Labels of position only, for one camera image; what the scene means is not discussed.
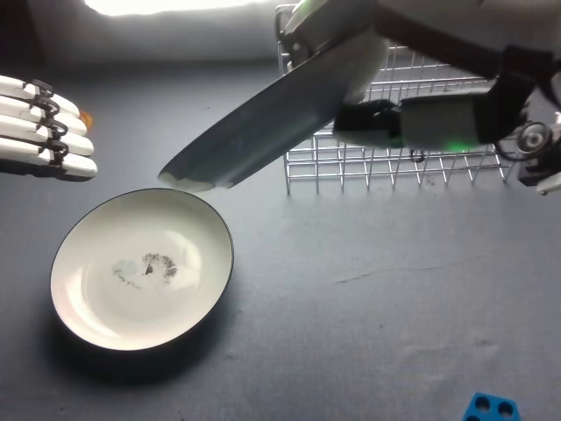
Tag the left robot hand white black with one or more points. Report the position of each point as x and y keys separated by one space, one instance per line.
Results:
x=39 y=131

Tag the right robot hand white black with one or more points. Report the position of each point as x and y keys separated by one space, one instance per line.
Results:
x=438 y=26

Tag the white plate dark underside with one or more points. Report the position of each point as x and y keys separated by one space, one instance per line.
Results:
x=131 y=307
x=263 y=114

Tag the orange cookie shaped toy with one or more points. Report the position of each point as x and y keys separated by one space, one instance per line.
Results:
x=87 y=120

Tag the blue pentagon block with holes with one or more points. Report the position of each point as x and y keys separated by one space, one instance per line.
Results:
x=471 y=414

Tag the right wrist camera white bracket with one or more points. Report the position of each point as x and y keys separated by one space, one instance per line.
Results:
x=532 y=139

